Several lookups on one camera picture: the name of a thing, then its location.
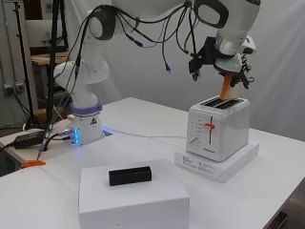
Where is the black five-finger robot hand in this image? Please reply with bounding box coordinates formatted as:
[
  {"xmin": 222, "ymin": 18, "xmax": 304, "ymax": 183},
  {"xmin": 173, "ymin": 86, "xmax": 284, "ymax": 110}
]
[{"xmin": 188, "ymin": 34, "xmax": 257, "ymax": 91}]

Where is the orange slab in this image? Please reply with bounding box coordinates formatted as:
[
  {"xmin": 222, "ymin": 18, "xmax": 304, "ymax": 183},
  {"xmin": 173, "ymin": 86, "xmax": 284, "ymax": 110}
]
[{"xmin": 219, "ymin": 73, "xmax": 233, "ymax": 101}]

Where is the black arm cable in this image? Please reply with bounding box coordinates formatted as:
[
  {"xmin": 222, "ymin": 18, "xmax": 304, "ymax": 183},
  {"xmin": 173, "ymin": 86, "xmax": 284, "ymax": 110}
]
[{"xmin": 36, "ymin": 3, "xmax": 204, "ymax": 160}]

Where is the black block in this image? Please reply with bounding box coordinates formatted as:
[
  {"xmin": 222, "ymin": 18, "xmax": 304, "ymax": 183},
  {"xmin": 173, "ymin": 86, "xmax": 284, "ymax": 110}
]
[{"xmin": 108, "ymin": 165, "xmax": 153, "ymax": 187}]

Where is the grey wall socket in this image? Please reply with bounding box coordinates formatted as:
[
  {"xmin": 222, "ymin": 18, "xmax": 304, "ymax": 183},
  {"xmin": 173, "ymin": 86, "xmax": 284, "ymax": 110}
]
[{"xmin": 2, "ymin": 82, "xmax": 26, "ymax": 94}]

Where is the black cable with blue plug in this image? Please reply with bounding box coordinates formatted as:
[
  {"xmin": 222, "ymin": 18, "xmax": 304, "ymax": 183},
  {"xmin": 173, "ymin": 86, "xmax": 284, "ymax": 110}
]
[{"xmin": 161, "ymin": 17, "xmax": 173, "ymax": 74}]

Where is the orange clamp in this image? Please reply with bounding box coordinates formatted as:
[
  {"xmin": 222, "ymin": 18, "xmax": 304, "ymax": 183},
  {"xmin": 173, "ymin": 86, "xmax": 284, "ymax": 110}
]
[{"xmin": 20, "ymin": 159, "xmax": 47, "ymax": 169}]

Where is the steel toaster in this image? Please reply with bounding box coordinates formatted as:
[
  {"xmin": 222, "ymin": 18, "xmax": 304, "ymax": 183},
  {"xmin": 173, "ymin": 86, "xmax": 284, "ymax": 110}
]
[{"xmin": 185, "ymin": 95, "xmax": 252, "ymax": 163}]

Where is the white toaster cable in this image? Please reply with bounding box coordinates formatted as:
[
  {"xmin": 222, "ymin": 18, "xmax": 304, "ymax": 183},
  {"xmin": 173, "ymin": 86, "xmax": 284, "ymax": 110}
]
[{"xmin": 102, "ymin": 126, "xmax": 189, "ymax": 149}]

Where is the white sheet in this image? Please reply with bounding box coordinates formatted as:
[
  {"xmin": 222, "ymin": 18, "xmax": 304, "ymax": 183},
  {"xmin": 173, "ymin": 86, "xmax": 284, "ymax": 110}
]
[{"xmin": 62, "ymin": 0, "xmax": 305, "ymax": 143}]

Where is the black power supply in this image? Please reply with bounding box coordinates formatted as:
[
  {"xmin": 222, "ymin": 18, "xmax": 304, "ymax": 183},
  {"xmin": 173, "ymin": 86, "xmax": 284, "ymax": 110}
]
[{"xmin": 13, "ymin": 130, "xmax": 46, "ymax": 150}]

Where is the white flat box with print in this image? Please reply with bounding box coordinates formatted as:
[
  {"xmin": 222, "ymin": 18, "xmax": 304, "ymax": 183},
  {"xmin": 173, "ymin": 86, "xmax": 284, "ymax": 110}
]
[{"xmin": 173, "ymin": 140, "xmax": 260, "ymax": 184}]

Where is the black tripod stand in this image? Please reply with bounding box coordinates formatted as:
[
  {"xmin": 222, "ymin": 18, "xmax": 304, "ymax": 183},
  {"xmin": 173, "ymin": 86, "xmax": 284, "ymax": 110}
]
[{"xmin": 11, "ymin": 0, "xmax": 70, "ymax": 131}]

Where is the wooden desk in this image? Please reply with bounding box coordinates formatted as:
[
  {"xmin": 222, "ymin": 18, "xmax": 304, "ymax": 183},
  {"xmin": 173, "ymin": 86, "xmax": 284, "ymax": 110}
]
[{"xmin": 30, "ymin": 52, "xmax": 71, "ymax": 67}]

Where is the plain white flat box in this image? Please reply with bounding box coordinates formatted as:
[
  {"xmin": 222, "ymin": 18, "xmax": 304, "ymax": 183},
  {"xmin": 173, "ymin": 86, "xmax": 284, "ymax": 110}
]
[{"xmin": 77, "ymin": 157, "xmax": 191, "ymax": 229}]

